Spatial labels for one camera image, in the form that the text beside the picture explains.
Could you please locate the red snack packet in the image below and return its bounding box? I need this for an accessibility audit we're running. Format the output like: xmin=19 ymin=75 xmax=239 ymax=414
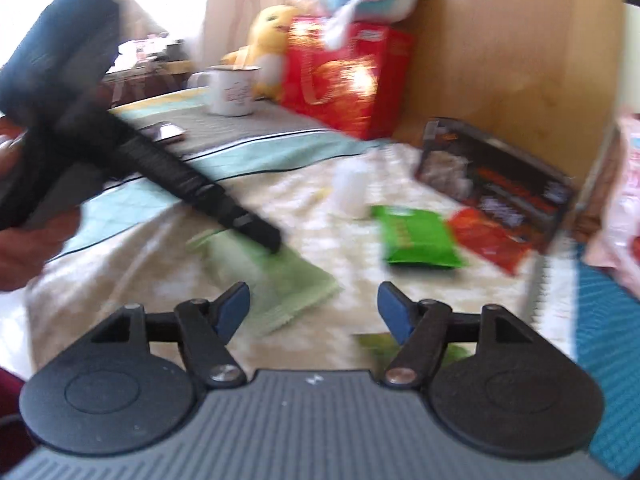
xmin=447 ymin=207 xmax=531 ymax=276

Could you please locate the wooden board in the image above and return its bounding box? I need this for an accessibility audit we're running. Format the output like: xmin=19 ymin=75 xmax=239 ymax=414
xmin=395 ymin=0 xmax=621 ymax=186

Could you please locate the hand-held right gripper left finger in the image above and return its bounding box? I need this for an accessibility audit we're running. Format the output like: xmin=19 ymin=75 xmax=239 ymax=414
xmin=87 ymin=281 xmax=251 ymax=389

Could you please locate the bright green snack packet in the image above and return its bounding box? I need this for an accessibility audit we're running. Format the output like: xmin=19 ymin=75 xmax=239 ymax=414
xmin=372 ymin=205 xmax=466 ymax=271

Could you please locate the black printed cardboard box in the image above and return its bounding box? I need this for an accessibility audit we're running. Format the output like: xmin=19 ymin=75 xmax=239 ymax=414
xmin=415 ymin=119 xmax=581 ymax=253

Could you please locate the white enamel mug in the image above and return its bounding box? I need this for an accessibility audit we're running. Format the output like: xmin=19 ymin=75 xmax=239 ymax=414
xmin=192 ymin=65 xmax=261 ymax=117

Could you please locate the light green cloth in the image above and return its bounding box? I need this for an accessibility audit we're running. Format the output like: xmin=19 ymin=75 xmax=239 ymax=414
xmin=190 ymin=230 xmax=341 ymax=336

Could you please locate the cluttered side table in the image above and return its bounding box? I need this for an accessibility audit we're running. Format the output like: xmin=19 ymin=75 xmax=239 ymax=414
xmin=107 ymin=35 xmax=196 ymax=96

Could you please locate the person's left hand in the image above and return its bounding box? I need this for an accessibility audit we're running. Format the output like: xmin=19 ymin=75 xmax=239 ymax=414
xmin=0 ymin=132 xmax=83 ymax=292

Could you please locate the large pink snack bag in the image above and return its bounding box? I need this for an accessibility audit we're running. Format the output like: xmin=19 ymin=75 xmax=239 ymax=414
xmin=585 ymin=110 xmax=640 ymax=291

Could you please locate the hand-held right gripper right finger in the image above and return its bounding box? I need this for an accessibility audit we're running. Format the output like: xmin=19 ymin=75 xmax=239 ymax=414
xmin=377 ymin=281 xmax=540 ymax=389

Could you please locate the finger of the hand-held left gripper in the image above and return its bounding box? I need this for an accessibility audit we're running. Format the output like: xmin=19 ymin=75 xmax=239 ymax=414
xmin=105 ymin=110 xmax=282 ymax=255

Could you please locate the white plastic cup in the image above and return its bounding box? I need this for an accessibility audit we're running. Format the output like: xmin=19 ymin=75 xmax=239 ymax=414
xmin=335 ymin=160 xmax=371 ymax=218

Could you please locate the crinkled green snack bag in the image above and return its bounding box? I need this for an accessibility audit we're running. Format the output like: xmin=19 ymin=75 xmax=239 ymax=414
xmin=355 ymin=332 xmax=471 ymax=361

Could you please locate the red gift box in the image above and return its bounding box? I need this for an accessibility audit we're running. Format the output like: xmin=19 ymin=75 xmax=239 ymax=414
xmin=282 ymin=17 xmax=416 ymax=141

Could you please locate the yellow duck plush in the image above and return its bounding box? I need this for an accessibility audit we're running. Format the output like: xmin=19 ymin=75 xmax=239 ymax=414
xmin=225 ymin=5 xmax=296 ymax=101

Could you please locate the dark red clothing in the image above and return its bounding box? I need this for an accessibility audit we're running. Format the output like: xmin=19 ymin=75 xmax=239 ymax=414
xmin=0 ymin=367 xmax=28 ymax=418

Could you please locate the smartphone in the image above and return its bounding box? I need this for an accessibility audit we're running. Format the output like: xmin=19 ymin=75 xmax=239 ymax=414
xmin=135 ymin=121 xmax=186 ymax=145

